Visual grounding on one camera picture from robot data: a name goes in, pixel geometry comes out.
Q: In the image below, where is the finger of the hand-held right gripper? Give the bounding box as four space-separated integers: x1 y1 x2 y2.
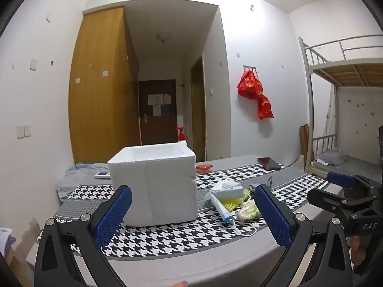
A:
326 171 381 199
308 187 373 219

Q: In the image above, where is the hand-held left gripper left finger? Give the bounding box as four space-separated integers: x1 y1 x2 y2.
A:
34 184 133 287

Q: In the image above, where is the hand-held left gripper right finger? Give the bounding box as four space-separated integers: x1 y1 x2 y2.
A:
254 184 355 287

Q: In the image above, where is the green white plastic wrap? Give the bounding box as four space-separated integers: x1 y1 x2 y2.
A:
236 200 261 222

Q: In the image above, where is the grey sock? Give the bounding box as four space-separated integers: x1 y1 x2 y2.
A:
247 177 273 189

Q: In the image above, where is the yellow foam net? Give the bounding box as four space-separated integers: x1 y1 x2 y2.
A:
220 189 255 213

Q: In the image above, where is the blue face mask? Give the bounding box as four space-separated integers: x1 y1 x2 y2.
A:
209 191 258 237

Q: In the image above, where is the white foam box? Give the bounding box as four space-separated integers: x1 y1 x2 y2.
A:
107 143 198 227

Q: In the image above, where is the person's right hand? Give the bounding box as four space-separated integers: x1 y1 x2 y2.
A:
350 236 367 268

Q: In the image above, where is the grey pillow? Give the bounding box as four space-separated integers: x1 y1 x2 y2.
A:
317 149 349 166

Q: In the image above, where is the white foam block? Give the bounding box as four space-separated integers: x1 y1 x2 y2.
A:
215 186 244 200

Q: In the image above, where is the black smartphone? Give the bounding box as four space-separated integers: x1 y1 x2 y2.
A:
257 157 282 171

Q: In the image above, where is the grey blue cloth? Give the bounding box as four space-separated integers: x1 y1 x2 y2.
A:
57 162 113 201

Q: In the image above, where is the white hanging cloth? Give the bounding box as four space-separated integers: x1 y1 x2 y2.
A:
325 85 338 153

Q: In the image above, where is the grey bed sheet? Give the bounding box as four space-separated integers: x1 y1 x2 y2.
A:
36 155 354 287

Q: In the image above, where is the dark brown entrance door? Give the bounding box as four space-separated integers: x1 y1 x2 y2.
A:
138 80 177 145

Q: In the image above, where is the white red pump bottle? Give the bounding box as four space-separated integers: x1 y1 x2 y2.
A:
174 126 188 147

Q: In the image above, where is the long red plastic bag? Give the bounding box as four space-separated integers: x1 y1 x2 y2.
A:
257 94 274 121

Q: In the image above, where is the metal bunk bed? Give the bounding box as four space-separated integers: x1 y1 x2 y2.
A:
299 34 383 186

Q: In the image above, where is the wooden wardrobe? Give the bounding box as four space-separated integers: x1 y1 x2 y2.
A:
68 6 141 165

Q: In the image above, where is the red printed plastic bag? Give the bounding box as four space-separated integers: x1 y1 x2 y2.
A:
237 69 264 100

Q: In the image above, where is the light wooden side door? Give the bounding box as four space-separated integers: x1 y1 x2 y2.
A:
191 54 207 162

